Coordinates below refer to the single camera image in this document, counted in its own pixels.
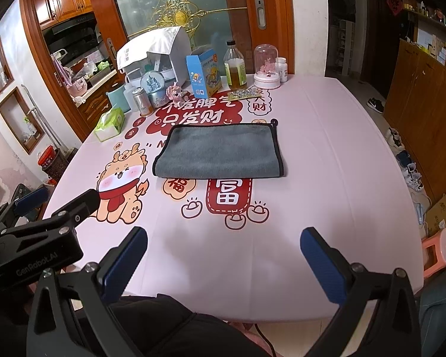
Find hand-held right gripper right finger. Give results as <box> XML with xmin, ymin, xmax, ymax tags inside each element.
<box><xmin>300</xmin><ymin>226</ymin><xmax>422</xmax><ymax>357</ymax></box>

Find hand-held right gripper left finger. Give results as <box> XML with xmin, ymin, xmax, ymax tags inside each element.
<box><xmin>26</xmin><ymin>226</ymin><xmax>148</xmax><ymax>357</ymax></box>

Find black sneaker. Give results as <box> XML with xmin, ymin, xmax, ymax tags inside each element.
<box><xmin>367</xmin><ymin>97</ymin><xmax>386</xmax><ymax>114</ymax></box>

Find white pill bottle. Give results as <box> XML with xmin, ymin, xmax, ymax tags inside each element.
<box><xmin>275</xmin><ymin>57</ymin><xmax>289</xmax><ymax>83</ymax></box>

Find red basket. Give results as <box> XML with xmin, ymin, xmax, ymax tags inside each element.
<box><xmin>37</xmin><ymin>146</ymin><xmax>60</xmax><ymax>170</ymax></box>

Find glass bottle with yellow liquid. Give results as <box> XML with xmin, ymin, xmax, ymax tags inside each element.
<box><xmin>223</xmin><ymin>40</ymin><xmax>247</xmax><ymax>90</ymax></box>

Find black cable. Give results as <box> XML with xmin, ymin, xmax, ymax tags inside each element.
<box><xmin>253</xmin><ymin>320</ymin><xmax>280</xmax><ymax>357</ymax></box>

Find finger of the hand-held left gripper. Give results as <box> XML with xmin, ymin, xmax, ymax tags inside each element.
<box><xmin>51</xmin><ymin>188</ymin><xmax>102</xmax><ymax>232</ymax></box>
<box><xmin>0</xmin><ymin>186</ymin><xmax>48</xmax><ymax>232</ymax></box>

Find snow globe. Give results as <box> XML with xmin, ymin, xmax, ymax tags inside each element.
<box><xmin>140</xmin><ymin>72</ymin><xmax>168</xmax><ymax>109</ymax></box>

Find white house-shaped box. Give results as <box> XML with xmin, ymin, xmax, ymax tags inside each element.
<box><xmin>116</xmin><ymin>26</ymin><xmax>193</xmax><ymax>83</ymax></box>

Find green tissue pack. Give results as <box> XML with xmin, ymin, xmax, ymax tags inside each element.
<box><xmin>94</xmin><ymin>107</ymin><xmax>126</xmax><ymax>142</ymax></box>

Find blue carton box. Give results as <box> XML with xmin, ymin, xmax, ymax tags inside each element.
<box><xmin>186</xmin><ymin>48</ymin><xmax>221</xmax><ymax>99</ymax></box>

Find white plastic bottle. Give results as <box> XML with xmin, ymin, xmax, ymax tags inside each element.
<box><xmin>124</xmin><ymin>73</ymin><xmax>142</xmax><ymax>112</ymax></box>

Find teal plastic container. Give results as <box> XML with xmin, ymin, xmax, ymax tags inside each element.
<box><xmin>106</xmin><ymin>83</ymin><xmax>131</xmax><ymax>112</ymax></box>

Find pink figurine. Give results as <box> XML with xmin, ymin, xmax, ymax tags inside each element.
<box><xmin>166</xmin><ymin>83</ymin><xmax>185</xmax><ymax>102</ymax></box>

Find person's blue trouser leg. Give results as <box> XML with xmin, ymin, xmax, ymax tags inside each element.
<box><xmin>416</xmin><ymin>277</ymin><xmax>446</xmax><ymax>357</ymax></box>

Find metal can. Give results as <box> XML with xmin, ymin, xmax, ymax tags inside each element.
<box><xmin>133</xmin><ymin>87</ymin><xmax>154</xmax><ymax>116</ymax></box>

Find pill blister pack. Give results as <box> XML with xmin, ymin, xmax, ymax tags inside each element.
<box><xmin>227</xmin><ymin>88</ymin><xmax>265</xmax><ymax>100</ymax></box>

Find cardboard box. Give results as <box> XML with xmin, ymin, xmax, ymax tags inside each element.
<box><xmin>425</xmin><ymin>185</ymin><xmax>446</xmax><ymax>239</ymax></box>

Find metal door handle plate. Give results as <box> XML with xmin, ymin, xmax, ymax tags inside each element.
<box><xmin>254</xmin><ymin>0</ymin><xmax>267</xmax><ymax>31</ymax></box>

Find glass sliding door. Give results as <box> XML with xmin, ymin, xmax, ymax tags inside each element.
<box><xmin>107</xmin><ymin>0</ymin><xmax>246</xmax><ymax>79</ymax></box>

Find grey towel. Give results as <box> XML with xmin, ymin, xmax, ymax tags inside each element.
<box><xmin>152</xmin><ymin>118</ymin><xmax>285</xmax><ymax>179</ymax></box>

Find pink printed tablecloth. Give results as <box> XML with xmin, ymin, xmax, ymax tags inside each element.
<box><xmin>41</xmin><ymin>72</ymin><xmax>425</xmax><ymax>323</ymax></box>

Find glass dome ornament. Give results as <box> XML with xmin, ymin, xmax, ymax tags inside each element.
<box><xmin>253</xmin><ymin>44</ymin><xmax>282</xmax><ymax>89</ymax></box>

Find wooden kitchen cabinets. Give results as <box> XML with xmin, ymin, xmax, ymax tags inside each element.
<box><xmin>29</xmin><ymin>0</ymin><xmax>94</xmax><ymax>31</ymax></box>

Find pink plastic stool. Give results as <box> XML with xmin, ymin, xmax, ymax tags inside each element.
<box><xmin>421</xmin><ymin>228</ymin><xmax>446</xmax><ymax>278</ymax></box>

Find black range hood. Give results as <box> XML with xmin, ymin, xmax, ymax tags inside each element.
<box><xmin>42</xmin><ymin>12</ymin><xmax>100</xmax><ymax>51</ymax></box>

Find person's dark garment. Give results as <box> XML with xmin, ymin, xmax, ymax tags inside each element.
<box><xmin>106</xmin><ymin>293</ymin><xmax>273</xmax><ymax>357</ymax></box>

